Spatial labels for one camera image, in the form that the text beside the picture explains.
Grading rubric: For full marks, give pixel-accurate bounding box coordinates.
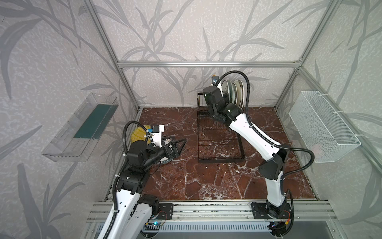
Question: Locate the white plate dark green rim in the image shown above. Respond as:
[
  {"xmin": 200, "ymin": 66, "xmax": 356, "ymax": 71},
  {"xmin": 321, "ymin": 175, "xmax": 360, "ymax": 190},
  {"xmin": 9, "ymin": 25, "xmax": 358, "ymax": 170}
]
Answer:
[{"xmin": 160, "ymin": 143, "xmax": 174, "ymax": 165}]

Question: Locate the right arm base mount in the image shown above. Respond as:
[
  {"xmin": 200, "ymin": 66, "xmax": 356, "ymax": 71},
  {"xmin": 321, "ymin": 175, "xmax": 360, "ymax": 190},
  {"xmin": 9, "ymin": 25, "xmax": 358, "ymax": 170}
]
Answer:
[{"xmin": 250, "ymin": 201, "xmax": 292, "ymax": 220}]

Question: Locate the aluminium front rail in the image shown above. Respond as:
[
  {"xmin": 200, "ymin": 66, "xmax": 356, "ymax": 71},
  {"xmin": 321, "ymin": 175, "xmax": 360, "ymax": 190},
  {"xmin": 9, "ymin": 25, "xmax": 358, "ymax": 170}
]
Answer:
[{"xmin": 86, "ymin": 200, "xmax": 338, "ymax": 223}]

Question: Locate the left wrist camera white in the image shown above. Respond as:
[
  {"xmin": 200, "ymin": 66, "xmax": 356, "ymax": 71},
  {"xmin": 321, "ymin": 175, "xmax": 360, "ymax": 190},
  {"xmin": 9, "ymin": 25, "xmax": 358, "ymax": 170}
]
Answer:
[{"xmin": 148, "ymin": 124, "xmax": 165, "ymax": 147}]

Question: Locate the cream plate with plum blossoms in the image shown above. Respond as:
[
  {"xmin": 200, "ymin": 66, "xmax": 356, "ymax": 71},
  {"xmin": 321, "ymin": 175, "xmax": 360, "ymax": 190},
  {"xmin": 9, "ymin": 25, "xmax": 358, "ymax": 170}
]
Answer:
[{"xmin": 237, "ymin": 80, "xmax": 245, "ymax": 109}]

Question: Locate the black wire dish rack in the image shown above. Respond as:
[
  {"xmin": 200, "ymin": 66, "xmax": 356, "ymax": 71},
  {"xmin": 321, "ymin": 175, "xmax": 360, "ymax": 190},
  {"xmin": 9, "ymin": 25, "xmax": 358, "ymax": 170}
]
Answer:
[{"xmin": 197, "ymin": 93, "xmax": 245, "ymax": 163}]

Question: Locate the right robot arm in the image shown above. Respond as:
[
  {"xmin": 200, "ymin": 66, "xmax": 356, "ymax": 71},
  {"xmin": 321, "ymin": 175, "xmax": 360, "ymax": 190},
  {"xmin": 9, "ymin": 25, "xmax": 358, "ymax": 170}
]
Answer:
[{"xmin": 203, "ymin": 70, "xmax": 315, "ymax": 211}]

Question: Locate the clear plastic wall tray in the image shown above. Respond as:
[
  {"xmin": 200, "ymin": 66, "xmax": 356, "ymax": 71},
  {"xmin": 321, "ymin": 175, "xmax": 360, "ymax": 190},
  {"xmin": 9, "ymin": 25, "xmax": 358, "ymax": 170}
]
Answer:
[{"xmin": 42, "ymin": 93, "xmax": 119, "ymax": 162}]

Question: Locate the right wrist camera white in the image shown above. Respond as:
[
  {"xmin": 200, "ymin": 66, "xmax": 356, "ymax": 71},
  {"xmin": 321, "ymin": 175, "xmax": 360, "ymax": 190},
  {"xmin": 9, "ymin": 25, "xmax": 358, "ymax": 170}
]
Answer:
[{"xmin": 211, "ymin": 75, "xmax": 222, "ymax": 92}]

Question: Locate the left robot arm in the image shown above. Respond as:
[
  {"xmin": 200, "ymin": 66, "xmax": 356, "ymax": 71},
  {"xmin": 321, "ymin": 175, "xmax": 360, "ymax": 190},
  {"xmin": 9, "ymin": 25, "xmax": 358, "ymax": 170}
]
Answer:
[{"xmin": 98, "ymin": 120, "xmax": 188, "ymax": 239}]

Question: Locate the yellow-green round plate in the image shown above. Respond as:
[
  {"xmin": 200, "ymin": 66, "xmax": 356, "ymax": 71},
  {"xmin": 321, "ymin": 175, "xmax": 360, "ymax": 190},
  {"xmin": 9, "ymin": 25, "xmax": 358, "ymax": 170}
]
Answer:
[{"xmin": 130, "ymin": 126, "xmax": 151, "ymax": 144}]

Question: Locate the white wire mesh basket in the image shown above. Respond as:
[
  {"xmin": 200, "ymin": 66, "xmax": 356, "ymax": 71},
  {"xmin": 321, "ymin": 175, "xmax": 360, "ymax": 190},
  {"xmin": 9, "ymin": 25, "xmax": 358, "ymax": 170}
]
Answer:
[{"xmin": 289, "ymin": 91, "xmax": 361, "ymax": 163}]

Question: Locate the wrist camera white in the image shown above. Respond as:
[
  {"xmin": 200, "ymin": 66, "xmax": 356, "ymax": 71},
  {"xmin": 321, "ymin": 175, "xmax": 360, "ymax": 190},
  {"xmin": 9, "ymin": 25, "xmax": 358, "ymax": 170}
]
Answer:
[
  {"xmin": 211, "ymin": 75, "xmax": 222, "ymax": 92},
  {"xmin": 148, "ymin": 124, "xmax": 165, "ymax": 147}
]

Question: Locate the light green flower plate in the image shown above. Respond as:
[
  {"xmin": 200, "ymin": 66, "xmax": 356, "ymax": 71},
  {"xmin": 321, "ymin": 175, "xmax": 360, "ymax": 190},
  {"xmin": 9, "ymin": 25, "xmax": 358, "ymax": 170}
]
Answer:
[{"xmin": 226, "ymin": 80, "xmax": 232, "ymax": 103}]

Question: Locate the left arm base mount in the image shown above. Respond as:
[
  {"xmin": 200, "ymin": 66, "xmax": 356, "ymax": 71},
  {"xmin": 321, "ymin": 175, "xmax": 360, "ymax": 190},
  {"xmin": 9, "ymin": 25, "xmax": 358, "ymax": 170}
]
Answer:
[{"xmin": 150, "ymin": 203, "xmax": 174, "ymax": 220}]

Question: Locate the sunburst plate teal rim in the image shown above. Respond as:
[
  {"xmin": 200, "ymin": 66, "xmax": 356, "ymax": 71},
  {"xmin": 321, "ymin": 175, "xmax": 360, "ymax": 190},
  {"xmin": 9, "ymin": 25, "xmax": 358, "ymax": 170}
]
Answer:
[{"xmin": 234, "ymin": 80, "xmax": 240, "ymax": 108}]

